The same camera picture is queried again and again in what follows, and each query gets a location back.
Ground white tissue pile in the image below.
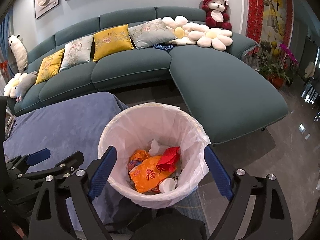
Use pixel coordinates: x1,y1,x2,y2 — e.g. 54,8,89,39
148,139,169,157

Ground white daisy pillow outer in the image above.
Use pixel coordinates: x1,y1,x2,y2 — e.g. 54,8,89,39
188,24,233,51

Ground yellow cushion centre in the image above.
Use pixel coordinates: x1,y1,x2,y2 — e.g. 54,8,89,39
93,24,134,62

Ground potted flower plant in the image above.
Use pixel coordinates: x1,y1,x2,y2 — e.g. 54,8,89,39
256,41,298,89

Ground black remote and pens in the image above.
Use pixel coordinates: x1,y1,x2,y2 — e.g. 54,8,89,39
5,116,16,139

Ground white daisy pillow inner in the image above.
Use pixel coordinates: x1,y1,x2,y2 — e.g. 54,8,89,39
162,16,196,46

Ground yellow cushion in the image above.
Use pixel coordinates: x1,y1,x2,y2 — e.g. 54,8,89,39
93,24,134,62
35,49,65,85

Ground light floral cushion left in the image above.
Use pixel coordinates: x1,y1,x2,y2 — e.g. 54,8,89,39
59,35,93,72

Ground red white teddy bear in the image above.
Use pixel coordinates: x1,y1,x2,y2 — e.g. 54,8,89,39
202,0,232,30

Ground red paper box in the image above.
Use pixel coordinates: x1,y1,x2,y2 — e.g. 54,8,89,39
156,147,180,173

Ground yellow cushion left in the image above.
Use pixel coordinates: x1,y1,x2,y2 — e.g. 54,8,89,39
35,49,65,85

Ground light floral cushion right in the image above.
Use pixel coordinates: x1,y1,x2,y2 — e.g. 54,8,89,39
128,18,177,49

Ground white daisy pillow left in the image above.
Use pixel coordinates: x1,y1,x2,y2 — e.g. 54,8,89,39
3,73,28,99

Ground light floral cushion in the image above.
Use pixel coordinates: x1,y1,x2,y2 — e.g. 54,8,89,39
59,35,93,72
128,18,177,49

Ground white lined trash bin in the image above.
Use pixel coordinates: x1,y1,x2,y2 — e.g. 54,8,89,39
98,102,210,209

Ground grey plush toy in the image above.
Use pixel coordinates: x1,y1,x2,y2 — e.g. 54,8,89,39
15,71,37,102

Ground white long plush toy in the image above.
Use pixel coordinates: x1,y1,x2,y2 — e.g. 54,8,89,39
8,35,28,73

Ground blue patterned cloth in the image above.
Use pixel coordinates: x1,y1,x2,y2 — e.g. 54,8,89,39
151,44,174,53

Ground orange snack wrapper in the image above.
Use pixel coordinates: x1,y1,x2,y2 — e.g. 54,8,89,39
129,155,177,193

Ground blue velvet table cloth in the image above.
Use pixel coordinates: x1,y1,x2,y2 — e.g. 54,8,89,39
3,91,130,233

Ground orange mesh wrapper ball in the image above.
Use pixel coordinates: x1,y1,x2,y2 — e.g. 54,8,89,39
127,150,150,171

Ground red paper cup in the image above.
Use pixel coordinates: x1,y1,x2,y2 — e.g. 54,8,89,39
150,178,177,193

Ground teal curved sectional sofa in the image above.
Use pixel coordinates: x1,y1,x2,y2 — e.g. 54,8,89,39
6,5,289,145

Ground white daisy pillow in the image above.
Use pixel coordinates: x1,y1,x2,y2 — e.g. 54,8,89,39
3,73,28,99
162,16,196,46
188,24,233,51

